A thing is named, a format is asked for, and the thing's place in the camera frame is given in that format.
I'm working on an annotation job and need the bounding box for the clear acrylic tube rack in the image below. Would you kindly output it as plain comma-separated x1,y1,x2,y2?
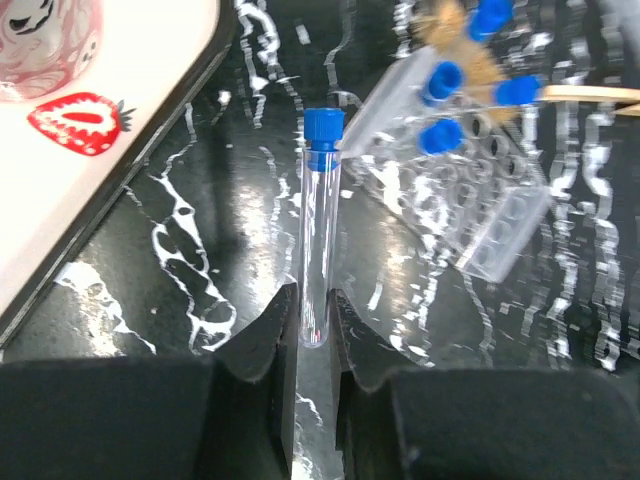
341,47,551,283

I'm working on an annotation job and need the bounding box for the wooden stick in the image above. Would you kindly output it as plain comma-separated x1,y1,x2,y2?
539,85,639,117

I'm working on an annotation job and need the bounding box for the blue cap test tube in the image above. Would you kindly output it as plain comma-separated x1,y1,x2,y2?
417,118,463,155
420,61,464,105
493,75,541,106
298,108,345,348
467,0,513,43

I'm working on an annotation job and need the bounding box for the strawberry print white tray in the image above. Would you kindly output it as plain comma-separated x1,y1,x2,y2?
1,1,235,341

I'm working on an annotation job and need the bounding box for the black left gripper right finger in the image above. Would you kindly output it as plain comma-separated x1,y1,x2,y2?
329,289,639,479

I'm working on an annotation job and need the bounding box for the brown bristle tube brush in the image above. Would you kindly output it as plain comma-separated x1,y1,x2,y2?
414,1,520,125

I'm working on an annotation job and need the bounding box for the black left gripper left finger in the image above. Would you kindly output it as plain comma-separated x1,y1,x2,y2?
1,284,298,479

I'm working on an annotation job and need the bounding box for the translucent pink mug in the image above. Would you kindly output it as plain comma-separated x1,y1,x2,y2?
1,0,103,103

